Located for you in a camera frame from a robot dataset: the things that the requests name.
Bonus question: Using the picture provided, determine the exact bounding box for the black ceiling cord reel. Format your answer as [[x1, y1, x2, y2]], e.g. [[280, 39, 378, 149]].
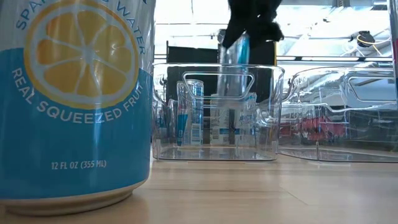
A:
[[356, 30, 376, 48], [216, 29, 228, 45]]

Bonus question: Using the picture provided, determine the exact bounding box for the clear plastic bin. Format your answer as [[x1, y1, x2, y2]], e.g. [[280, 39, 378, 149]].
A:
[[277, 66, 398, 164], [151, 63, 285, 162]]

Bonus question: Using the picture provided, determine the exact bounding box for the black aluminium table frame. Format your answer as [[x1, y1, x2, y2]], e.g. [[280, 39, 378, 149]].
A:
[[154, 54, 394, 62]]

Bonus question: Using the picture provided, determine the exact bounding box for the blue white sparkling water can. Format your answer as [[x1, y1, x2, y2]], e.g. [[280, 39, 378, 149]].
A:
[[0, 0, 157, 217]]

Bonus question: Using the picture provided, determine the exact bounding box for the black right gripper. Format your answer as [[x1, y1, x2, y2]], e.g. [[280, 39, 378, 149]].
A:
[[221, 0, 285, 50]]

